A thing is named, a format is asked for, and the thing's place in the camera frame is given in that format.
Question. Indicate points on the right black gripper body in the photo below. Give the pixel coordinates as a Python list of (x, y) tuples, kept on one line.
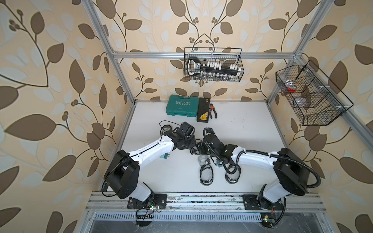
[(212, 153)]

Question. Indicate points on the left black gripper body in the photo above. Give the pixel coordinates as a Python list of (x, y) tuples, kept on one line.
[(188, 142)]

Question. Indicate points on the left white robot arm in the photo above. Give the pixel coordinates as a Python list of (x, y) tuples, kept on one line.
[(122, 175)]

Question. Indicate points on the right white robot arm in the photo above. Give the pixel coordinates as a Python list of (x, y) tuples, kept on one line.
[(293, 176)]

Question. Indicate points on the green charger far left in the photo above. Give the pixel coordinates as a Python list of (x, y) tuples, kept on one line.
[(164, 156)]

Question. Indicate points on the black yellow-label case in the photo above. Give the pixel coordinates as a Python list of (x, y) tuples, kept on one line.
[(203, 110)]

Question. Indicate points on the green plastic tool case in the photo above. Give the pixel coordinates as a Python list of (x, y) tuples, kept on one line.
[(182, 106)]

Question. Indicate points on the orange black pliers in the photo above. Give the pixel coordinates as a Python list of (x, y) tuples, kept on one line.
[(212, 111)]

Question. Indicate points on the black socket set holder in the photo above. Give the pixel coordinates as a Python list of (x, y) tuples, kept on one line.
[(199, 67)]

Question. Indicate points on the red item in basket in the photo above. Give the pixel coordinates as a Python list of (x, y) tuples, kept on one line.
[(290, 87)]

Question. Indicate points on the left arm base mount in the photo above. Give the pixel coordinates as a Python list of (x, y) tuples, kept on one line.
[(156, 202)]

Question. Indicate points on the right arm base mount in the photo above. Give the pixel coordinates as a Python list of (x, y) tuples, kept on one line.
[(258, 202)]

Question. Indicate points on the back wire basket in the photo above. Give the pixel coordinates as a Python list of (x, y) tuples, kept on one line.
[(224, 55)]

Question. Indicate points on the wire basket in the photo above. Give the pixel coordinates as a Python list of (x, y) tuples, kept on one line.
[(224, 55), (319, 100)]

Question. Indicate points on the aluminium front rail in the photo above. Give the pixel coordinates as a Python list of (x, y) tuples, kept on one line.
[(208, 202)]

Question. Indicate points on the right wire basket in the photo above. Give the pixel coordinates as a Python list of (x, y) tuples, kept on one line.
[(319, 100)]

